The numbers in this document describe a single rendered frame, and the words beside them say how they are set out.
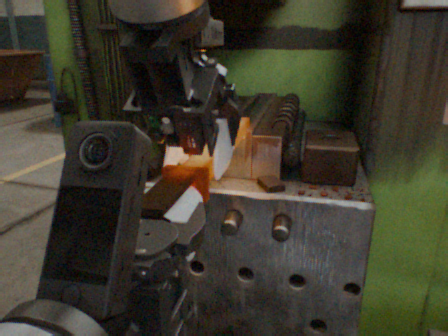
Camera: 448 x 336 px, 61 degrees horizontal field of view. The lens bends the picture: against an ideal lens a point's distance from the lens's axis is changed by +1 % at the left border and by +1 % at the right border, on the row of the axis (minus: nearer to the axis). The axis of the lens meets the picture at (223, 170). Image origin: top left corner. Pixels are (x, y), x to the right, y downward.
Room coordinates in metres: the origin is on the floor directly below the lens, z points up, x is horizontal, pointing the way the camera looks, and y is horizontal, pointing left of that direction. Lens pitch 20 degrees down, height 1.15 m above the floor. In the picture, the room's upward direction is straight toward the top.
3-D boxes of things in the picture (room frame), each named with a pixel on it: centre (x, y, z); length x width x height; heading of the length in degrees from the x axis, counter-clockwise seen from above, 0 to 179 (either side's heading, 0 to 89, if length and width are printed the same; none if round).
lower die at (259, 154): (0.81, -0.04, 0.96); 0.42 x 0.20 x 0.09; 167
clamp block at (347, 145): (0.63, -0.18, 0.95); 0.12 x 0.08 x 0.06; 167
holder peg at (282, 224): (0.50, -0.09, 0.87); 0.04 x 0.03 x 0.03; 167
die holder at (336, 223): (0.81, -0.10, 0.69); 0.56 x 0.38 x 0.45; 167
